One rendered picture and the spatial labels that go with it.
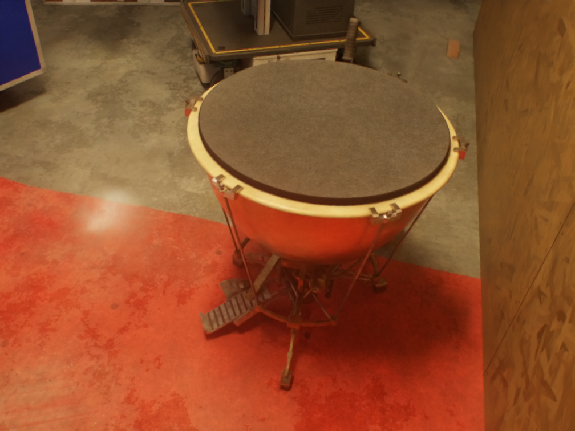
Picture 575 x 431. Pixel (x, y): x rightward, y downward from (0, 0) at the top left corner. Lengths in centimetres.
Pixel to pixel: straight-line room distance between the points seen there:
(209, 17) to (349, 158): 204
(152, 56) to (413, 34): 177
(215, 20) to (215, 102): 172
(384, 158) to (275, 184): 29
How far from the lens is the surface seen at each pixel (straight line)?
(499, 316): 192
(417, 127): 152
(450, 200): 261
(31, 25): 304
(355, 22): 184
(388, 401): 188
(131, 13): 418
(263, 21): 306
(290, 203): 124
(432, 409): 190
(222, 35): 306
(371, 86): 167
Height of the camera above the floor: 159
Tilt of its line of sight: 41 degrees down
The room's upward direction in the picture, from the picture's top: 5 degrees clockwise
